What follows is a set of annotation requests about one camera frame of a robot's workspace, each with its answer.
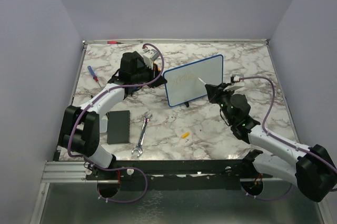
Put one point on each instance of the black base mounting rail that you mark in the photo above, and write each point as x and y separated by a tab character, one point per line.
178	174

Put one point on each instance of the small white container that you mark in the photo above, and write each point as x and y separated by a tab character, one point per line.
103	125

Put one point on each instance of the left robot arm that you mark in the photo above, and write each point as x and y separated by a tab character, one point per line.
80	129

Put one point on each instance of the red marker on rail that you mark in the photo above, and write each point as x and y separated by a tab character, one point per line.
114	42

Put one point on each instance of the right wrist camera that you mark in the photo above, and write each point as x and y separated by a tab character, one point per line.
236	80

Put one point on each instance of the black rectangular box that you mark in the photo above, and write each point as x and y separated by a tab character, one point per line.
118	127

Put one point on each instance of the silver open-end wrench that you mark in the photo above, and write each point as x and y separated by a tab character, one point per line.
138	149

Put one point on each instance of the yellow black utility knife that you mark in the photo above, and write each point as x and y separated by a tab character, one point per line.
156	68

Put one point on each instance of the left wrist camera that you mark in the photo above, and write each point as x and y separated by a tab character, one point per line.
149	55

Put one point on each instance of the blue framed whiteboard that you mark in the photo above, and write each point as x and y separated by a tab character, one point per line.
182	84

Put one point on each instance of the blue red screwdriver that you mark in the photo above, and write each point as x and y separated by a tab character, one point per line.
93	75

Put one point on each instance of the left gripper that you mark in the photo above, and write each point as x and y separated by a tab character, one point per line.
156	78

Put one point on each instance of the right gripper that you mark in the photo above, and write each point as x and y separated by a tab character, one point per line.
219	89

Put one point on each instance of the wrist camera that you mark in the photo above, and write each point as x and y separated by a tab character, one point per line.
149	55
236	80

